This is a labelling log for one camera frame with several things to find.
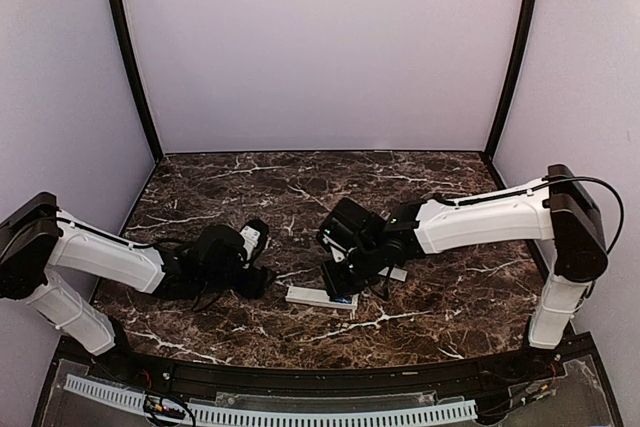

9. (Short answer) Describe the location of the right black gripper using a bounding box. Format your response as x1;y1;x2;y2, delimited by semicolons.
319;240;385;300

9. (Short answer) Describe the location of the white remote control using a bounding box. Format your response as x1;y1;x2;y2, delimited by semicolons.
285;286;358;311

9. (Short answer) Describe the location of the white battery cover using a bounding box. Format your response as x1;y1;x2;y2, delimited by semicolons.
378;267;407;282

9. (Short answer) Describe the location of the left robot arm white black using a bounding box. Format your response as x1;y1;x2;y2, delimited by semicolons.
1;192;275;383

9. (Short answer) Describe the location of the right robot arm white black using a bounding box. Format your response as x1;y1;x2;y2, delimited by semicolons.
316;164;618;381

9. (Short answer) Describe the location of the black front rail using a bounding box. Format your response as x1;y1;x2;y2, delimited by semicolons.
129;353;532;398

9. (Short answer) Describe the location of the white slotted cable duct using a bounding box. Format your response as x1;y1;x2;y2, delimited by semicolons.
63;374;477;426

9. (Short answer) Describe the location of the left black frame post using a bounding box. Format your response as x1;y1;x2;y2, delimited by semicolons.
108;0;164;163

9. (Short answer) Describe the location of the black frame post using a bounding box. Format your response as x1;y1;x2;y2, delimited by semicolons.
483;0;536;163
108;0;164;163

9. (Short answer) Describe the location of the right black frame post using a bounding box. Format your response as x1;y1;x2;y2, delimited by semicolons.
483;0;536;163

